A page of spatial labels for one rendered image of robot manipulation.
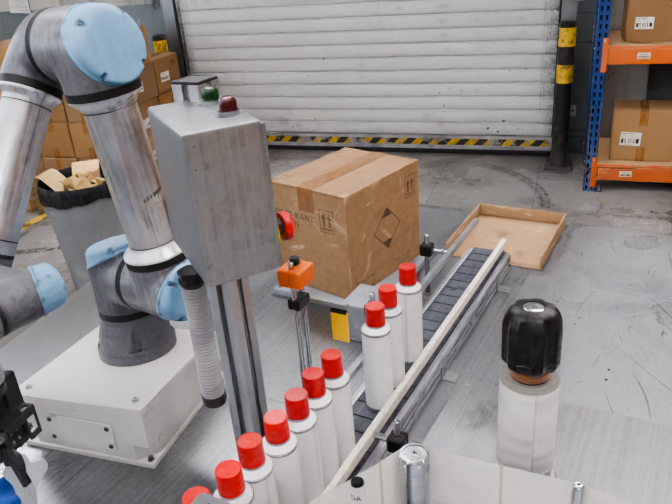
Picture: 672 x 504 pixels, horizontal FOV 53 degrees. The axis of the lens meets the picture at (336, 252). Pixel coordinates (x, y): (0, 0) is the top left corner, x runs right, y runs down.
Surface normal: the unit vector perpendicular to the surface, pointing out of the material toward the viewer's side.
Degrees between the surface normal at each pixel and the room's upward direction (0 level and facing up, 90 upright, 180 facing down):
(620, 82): 90
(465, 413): 0
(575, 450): 0
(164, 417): 90
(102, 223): 99
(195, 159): 90
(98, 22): 80
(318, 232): 90
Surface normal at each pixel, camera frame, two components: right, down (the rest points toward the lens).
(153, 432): 0.95, 0.07
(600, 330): -0.07, -0.90
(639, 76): -0.31, 0.43
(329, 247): -0.64, 0.37
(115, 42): 0.77, 0.03
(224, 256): 0.45, 0.36
